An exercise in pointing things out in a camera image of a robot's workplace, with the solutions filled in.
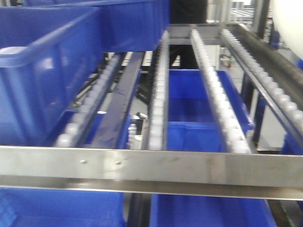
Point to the white roller track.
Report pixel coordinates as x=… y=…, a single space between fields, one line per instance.
x=80 y=123
x=159 y=102

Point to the right middle roller track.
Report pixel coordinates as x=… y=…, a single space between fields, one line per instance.
x=231 y=134

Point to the left white roller track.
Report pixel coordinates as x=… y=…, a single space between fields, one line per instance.
x=80 y=123

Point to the white plastic bin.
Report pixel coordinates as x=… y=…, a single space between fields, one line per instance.
x=288 y=19

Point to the blue bin bottom front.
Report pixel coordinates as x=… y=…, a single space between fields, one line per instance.
x=202 y=211

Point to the far right roller track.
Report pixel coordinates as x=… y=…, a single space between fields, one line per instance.
x=291 y=115

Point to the middle white roller track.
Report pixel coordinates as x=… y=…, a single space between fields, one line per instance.
x=159 y=102

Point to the blue bin left far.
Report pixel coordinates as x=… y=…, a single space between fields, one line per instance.
x=126 y=25

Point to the blue bin below rollers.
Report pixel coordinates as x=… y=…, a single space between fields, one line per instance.
x=191 y=125

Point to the right steel flow rack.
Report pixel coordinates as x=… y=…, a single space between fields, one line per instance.
x=65 y=183

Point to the large blue bin left near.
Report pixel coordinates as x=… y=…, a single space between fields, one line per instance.
x=46 y=54

